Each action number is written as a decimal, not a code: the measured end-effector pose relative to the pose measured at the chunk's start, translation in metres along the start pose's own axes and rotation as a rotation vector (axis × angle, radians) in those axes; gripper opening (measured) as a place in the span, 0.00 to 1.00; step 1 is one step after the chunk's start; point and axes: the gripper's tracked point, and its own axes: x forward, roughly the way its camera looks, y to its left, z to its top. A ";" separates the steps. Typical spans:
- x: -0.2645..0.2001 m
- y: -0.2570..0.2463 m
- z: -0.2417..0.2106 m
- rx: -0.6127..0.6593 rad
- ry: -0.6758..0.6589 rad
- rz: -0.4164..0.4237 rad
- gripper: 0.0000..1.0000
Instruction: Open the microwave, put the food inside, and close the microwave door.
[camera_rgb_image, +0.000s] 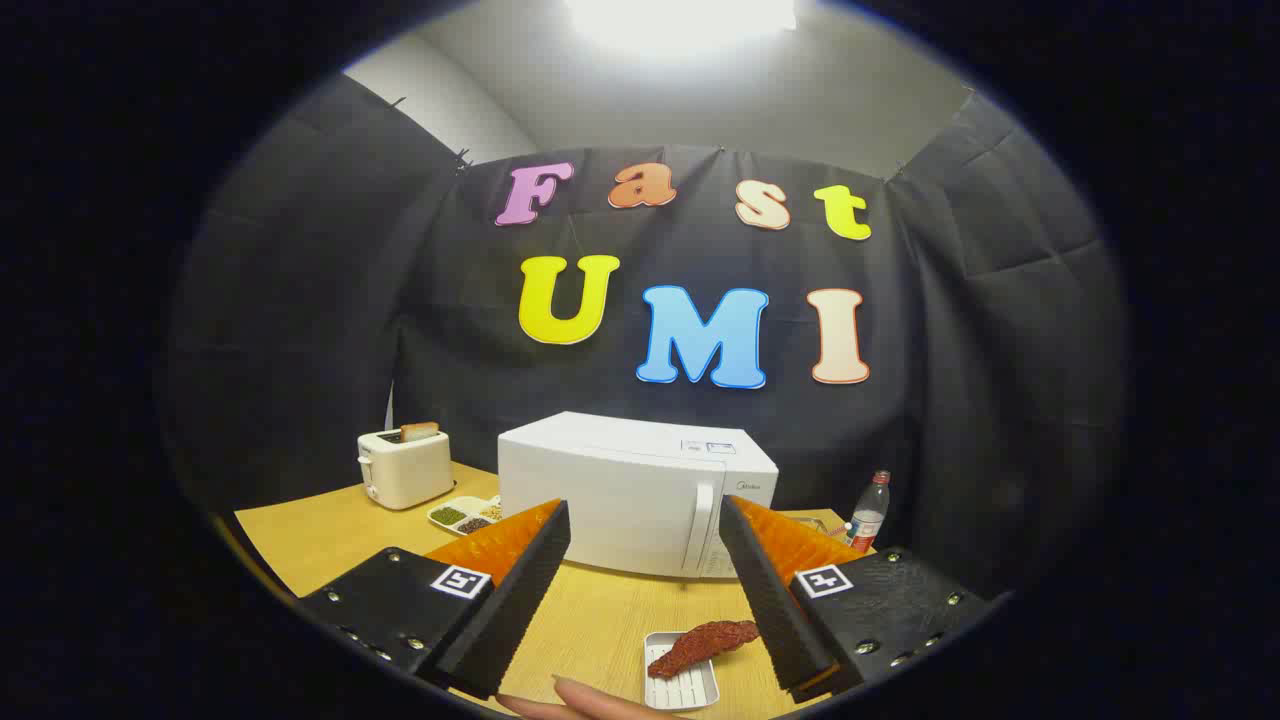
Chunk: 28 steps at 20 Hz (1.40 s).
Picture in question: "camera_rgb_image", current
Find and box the white toaster oven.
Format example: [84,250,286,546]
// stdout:
[497,411,780,581]

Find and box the ceiling light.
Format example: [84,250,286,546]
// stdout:
[565,0,801,51]

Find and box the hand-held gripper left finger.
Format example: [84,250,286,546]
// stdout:
[297,498,573,701]

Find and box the white ribbed tray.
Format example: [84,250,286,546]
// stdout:
[643,630,721,712]

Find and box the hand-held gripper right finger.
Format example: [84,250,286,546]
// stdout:
[718,494,1001,704]

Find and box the cream toaster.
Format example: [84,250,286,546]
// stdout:
[357,428,456,511]

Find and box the white divided bean dish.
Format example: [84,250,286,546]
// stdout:
[427,494,503,536]

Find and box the dark red meat strip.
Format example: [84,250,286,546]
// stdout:
[647,620,761,681]

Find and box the red label plastic bottle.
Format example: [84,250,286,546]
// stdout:
[845,470,892,554]

